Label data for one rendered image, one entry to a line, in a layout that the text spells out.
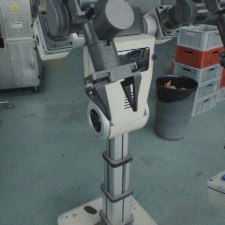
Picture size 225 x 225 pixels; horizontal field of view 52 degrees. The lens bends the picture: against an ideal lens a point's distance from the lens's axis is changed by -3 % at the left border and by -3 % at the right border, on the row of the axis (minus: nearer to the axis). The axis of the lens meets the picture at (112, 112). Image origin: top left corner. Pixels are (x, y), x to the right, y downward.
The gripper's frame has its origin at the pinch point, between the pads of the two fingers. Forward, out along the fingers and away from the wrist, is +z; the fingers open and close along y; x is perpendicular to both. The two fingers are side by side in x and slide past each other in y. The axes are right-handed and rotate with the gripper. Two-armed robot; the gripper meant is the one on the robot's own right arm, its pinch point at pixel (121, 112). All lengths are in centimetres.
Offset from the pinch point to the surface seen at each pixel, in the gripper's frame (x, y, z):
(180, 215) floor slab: 100, 69, 99
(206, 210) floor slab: 94, 90, 103
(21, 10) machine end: 293, 36, -157
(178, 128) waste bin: 161, 135, 51
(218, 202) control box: -2.7, 16.7, 28.7
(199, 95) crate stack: 187, 202, 30
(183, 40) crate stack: 177, 193, -43
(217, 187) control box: -3.5, 17.0, 24.6
